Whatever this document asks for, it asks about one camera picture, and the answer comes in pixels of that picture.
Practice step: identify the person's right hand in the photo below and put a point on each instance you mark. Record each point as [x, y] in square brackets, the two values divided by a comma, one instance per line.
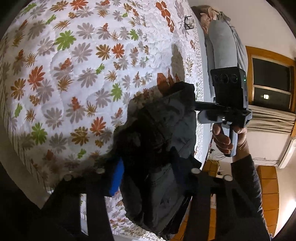
[223, 142]

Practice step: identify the beige curtain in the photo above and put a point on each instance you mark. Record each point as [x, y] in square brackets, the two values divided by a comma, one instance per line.
[270, 120]

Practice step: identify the grey blue bed sheet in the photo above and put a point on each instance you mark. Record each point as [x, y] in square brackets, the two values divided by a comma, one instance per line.
[206, 91]

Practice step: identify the black eyeglasses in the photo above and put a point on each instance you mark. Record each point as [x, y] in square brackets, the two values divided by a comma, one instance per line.
[189, 22]

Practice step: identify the floral quilted bedspread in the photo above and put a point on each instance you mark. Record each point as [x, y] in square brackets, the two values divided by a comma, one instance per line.
[71, 71]

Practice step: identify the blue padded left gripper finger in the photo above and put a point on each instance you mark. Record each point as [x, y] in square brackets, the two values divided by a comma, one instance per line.
[116, 177]

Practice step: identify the wooden framed rear window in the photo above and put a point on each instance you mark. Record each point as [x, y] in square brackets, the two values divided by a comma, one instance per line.
[270, 80]

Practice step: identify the grey blue pillow stack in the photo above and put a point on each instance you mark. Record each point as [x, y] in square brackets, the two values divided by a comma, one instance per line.
[223, 45]

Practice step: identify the dark sleeved right forearm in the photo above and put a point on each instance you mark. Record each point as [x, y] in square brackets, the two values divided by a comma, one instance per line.
[248, 199]

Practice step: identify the black quilted pants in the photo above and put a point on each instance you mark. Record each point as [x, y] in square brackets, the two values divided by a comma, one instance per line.
[157, 150]

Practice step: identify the white air conditioner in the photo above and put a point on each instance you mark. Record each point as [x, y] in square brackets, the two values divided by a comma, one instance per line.
[287, 154]

